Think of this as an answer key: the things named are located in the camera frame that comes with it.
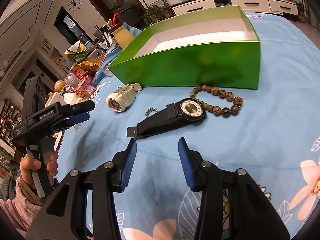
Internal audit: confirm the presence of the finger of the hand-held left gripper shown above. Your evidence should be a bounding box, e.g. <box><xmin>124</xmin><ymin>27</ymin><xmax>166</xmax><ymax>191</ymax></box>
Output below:
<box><xmin>53</xmin><ymin>113</ymin><xmax>90</xmax><ymax>132</ymax></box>
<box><xmin>64</xmin><ymin>101</ymin><xmax>96</xmax><ymax>117</ymax></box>

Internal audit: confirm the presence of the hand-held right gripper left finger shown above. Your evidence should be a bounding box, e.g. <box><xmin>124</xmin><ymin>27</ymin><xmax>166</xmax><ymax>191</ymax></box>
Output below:
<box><xmin>25</xmin><ymin>138</ymin><xmax>137</xmax><ymax>240</ymax></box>

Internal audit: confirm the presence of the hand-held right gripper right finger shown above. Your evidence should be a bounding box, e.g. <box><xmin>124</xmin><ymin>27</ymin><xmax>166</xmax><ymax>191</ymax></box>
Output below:
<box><xmin>178</xmin><ymin>137</ymin><xmax>290</xmax><ymax>240</ymax></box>

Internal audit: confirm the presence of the white wristwatch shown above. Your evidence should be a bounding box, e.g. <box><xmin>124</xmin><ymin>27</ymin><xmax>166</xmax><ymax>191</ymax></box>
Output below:
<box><xmin>105</xmin><ymin>82</ymin><xmax>143</xmax><ymax>112</ymax></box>

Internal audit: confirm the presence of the black wristwatch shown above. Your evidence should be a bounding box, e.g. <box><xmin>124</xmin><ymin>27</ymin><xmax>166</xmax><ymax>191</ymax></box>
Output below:
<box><xmin>127</xmin><ymin>98</ymin><xmax>207</xmax><ymax>140</ymax></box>

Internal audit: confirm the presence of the brown bead bracelet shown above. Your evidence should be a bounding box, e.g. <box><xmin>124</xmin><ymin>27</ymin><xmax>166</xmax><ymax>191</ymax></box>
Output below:
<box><xmin>189</xmin><ymin>85</ymin><xmax>244</xmax><ymax>117</ymax></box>

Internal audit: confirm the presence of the green cardboard box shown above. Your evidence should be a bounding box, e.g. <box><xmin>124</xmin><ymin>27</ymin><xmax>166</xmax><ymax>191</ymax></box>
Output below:
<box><xmin>108</xmin><ymin>6</ymin><xmax>261</xmax><ymax>90</ymax></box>

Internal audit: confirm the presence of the person's left forearm pink sleeve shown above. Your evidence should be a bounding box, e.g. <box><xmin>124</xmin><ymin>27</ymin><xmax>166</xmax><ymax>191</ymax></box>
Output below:
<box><xmin>0</xmin><ymin>172</ymin><xmax>48</xmax><ymax>233</ymax></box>

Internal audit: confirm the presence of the person's left hand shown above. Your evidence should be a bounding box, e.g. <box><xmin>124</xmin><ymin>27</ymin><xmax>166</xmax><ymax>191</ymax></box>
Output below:
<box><xmin>20</xmin><ymin>151</ymin><xmax>59</xmax><ymax>191</ymax></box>

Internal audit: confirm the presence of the pink snack box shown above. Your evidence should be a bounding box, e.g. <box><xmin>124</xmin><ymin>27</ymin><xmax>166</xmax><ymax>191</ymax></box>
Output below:
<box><xmin>80</xmin><ymin>76</ymin><xmax>97</xmax><ymax>93</ymax></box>

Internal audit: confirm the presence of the white cardboard box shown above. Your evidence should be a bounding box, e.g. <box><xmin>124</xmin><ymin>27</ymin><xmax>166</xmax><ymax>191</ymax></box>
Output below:
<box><xmin>45</xmin><ymin>92</ymin><xmax>68</xmax><ymax>106</ymax></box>

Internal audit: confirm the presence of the yellow round fruit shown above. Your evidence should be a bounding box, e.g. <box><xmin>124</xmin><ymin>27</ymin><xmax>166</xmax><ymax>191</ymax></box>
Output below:
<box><xmin>54</xmin><ymin>80</ymin><xmax>67</xmax><ymax>92</ymax></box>

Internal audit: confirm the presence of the red drink carton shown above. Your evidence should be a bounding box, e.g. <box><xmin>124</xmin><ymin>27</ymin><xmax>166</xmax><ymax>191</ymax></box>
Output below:
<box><xmin>69</xmin><ymin>64</ymin><xmax>88</xmax><ymax>80</ymax></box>

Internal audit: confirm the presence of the yellow snack bag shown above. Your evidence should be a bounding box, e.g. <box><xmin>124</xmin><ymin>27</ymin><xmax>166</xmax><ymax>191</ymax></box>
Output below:
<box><xmin>80</xmin><ymin>60</ymin><xmax>102</xmax><ymax>72</ymax></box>

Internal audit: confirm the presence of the green packet with yellow cloth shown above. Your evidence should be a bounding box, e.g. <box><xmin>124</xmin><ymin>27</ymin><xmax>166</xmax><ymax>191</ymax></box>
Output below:
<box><xmin>64</xmin><ymin>40</ymin><xmax>88</xmax><ymax>63</ymax></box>

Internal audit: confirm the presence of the blue floral tablecloth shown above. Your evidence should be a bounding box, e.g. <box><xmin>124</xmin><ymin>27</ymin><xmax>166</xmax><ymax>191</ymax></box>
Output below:
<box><xmin>54</xmin><ymin>11</ymin><xmax>320</xmax><ymax>240</ymax></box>

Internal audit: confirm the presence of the bushy green houseplant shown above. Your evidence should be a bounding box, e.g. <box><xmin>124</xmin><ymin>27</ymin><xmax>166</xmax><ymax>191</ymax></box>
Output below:
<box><xmin>144</xmin><ymin>4</ymin><xmax>173</xmax><ymax>26</ymax></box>

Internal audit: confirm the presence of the white cabinet with drawers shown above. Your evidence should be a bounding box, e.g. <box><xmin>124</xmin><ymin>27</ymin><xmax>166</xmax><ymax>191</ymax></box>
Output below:
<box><xmin>172</xmin><ymin>0</ymin><xmax>299</xmax><ymax>17</ymax></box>

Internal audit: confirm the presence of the small potted plant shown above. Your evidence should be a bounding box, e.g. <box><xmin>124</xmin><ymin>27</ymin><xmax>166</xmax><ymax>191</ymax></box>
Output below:
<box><xmin>296</xmin><ymin>2</ymin><xmax>309</xmax><ymax>23</ymax></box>

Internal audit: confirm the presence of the yellow bottle with red strap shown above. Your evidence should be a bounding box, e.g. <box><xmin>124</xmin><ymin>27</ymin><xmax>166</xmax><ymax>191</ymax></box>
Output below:
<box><xmin>107</xmin><ymin>14</ymin><xmax>135</xmax><ymax>49</ymax></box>

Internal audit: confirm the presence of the black wall clock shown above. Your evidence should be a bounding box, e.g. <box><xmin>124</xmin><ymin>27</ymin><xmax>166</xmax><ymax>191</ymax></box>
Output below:
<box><xmin>68</xmin><ymin>0</ymin><xmax>82</xmax><ymax>11</ymax></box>

